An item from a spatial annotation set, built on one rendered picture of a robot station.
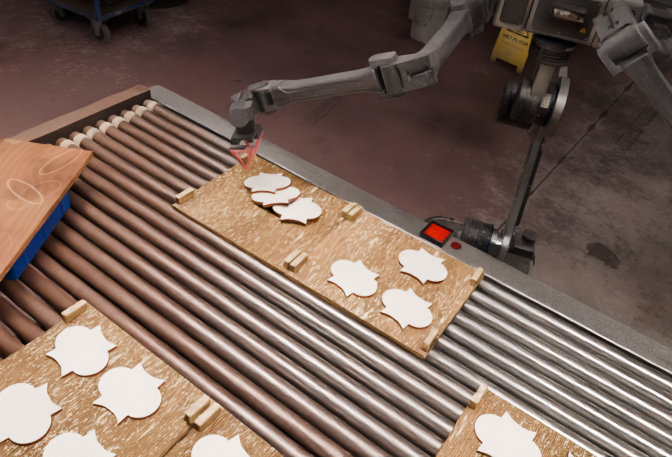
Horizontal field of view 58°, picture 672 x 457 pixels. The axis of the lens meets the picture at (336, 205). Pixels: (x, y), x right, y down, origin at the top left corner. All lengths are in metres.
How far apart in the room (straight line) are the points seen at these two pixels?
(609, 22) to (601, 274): 2.03
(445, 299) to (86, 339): 0.86
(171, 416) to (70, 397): 0.21
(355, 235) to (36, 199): 0.83
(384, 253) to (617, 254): 2.08
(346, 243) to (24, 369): 0.83
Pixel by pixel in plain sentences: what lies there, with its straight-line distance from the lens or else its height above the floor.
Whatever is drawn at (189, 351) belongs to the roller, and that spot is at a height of 0.91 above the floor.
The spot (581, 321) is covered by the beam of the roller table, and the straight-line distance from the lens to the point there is 1.72.
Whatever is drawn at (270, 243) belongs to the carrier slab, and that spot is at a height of 0.94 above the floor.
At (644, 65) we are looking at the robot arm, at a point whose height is 1.54.
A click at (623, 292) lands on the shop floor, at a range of 3.35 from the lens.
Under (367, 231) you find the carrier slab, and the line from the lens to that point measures 1.73.
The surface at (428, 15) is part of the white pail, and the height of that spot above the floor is 0.24.
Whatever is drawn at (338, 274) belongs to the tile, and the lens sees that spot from 1.58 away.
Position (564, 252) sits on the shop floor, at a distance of 3.42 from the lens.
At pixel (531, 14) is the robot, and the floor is 1.43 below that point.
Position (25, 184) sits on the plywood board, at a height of 1.04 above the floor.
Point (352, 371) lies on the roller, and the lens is 1.43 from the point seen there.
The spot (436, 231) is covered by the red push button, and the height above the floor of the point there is 0.93.
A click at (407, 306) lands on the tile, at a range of 1.54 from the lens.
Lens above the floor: 2.07
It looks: 39 degrees down
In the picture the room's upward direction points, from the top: 8 degrees clockwise
